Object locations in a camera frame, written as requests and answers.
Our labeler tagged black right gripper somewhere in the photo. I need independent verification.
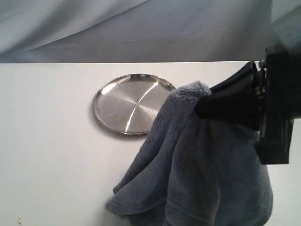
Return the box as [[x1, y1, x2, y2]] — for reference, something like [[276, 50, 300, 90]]
[[195, 48, 294, 165]]

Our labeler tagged grey fleece cloth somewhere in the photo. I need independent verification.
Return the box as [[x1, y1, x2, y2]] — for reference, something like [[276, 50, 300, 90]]
[[105, 81, 273, 226]]

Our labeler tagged round stainless steel plate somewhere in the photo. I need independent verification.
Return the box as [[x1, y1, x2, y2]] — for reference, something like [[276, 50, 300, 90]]
[[91, 73, 176, 136]]

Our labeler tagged grey backdrop cloth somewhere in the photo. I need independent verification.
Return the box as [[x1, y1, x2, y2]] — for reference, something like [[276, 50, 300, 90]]
[[0, 0, 280, 64]]

